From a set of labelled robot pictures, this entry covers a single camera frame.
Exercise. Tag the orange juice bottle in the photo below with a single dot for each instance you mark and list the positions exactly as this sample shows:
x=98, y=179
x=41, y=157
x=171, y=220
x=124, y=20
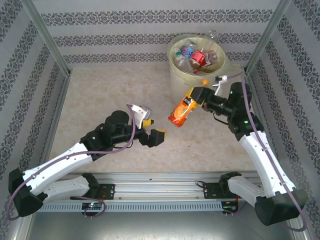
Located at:
x=181, y=112

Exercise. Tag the red label bottle red cap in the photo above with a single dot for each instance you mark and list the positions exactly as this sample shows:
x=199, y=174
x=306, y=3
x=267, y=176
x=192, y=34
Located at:
x=198, y=57

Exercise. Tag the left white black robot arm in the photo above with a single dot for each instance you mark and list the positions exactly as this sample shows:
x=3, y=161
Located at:
x=57, y=166

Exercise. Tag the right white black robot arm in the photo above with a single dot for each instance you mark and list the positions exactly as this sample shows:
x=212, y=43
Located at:
x=265, y=165

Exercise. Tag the white ribbed plastic bin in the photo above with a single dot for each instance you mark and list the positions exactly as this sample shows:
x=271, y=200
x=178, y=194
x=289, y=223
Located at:
x=180, y=85

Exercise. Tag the yellow-green plastic bin liner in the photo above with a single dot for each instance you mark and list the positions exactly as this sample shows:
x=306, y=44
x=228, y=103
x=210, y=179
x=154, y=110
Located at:
x=220, y=67

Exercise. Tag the small controller board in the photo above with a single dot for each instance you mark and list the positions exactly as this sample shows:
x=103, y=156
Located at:
x=228, y=207
x=92, y=205

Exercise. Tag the grey metal panel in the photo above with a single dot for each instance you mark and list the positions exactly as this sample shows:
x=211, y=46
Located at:
x=160, y=226

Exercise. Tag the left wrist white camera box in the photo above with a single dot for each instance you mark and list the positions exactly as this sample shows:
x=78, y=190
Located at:
x=140, y=110

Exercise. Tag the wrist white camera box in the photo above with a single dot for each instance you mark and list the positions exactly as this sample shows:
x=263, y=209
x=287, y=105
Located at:
x=140, y=110
x=220, y=85

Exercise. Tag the aluminium side rail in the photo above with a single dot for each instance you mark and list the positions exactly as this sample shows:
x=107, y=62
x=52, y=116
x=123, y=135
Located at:
x=58, y=112
x=257, y=102

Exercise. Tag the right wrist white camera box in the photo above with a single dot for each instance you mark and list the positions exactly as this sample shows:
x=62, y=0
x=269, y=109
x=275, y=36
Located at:
x=220, y=85

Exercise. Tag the aluminium rail beam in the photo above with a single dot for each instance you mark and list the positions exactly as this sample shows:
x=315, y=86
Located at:
x=160, y=187

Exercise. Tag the aluminium frame post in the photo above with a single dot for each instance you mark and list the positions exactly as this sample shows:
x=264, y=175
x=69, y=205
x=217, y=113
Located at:
x=264, y=40
x=48, y=40

